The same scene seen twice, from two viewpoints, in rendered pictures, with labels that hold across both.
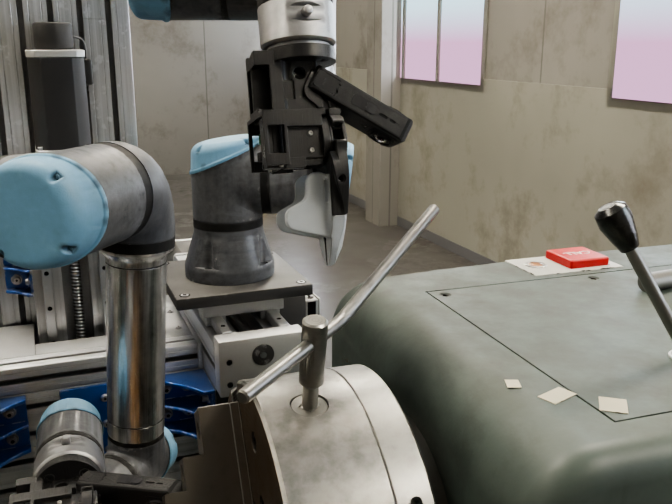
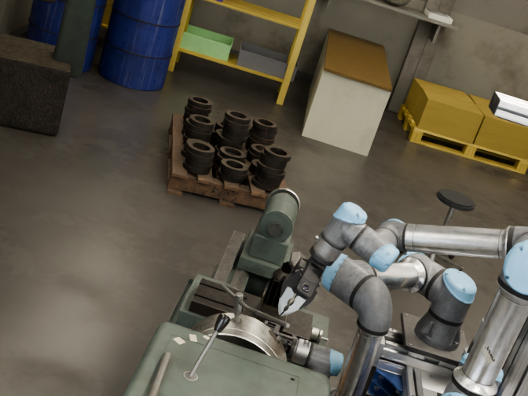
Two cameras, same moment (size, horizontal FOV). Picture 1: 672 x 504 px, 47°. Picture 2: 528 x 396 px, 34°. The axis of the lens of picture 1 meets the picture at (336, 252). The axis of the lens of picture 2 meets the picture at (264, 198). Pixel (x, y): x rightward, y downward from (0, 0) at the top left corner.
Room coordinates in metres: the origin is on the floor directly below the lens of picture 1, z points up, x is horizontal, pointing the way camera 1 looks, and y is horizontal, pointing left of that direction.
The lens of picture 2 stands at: (1.30, -1.97, 2.45)
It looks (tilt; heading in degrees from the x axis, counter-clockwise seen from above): 22 degrees down; 110
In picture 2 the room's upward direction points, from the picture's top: 18 degrees clockwise
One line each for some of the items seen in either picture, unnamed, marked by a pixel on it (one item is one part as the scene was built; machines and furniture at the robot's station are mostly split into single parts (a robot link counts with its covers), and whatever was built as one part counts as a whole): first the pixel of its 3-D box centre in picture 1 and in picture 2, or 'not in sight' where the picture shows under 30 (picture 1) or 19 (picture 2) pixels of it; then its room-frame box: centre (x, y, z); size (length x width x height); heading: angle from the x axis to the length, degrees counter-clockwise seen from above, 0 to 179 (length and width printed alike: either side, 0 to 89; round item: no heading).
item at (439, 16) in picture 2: not in sight; (438, 16); (-0.90, 7.76, 1.25); 0.31 x 0.29 x 0.08; 21
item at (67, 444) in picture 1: (68, 472); (300, 350); (0.76, 0.29, 1.08); 0.08 x 0.05 x 0.08; 108
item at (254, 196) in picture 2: not in sight; (230, 144); (-1.23, 3.93, 0.24); 1.36 x 0.94 x 0.49; 120
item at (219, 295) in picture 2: not in sight; (252, 313); (0.47, 0.59, 0.95); 0.43 x 0.18 x 0.04; 19
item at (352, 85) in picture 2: not in sight; (346, 87); (-1.31, 6.67, 0.36); 2.09 x 0.67 x 0.71; 111
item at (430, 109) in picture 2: not in sight; (467, 124); (-0.14, 7.69, 0.25); 1.44 x 1.04 x 0.50; 21
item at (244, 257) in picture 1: (229, 244); not in sight; (1.27, 0.18, 1.21); 0.15 x 0.15 x 0.10
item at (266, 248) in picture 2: not in sight; (274, 231); (0.26, 1.16, 1.01); 0.30 x 0.20 x 0.29; 109
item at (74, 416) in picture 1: (70, 443); (324, 361); (0.83, 0.32, 1.08); 0.11 x 0.08 x 0.09; 18
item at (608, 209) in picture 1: (615, 226); (222, 323); (0.68, -0.25, 1.38); 0.04 x 0.03 x 0.05; 109
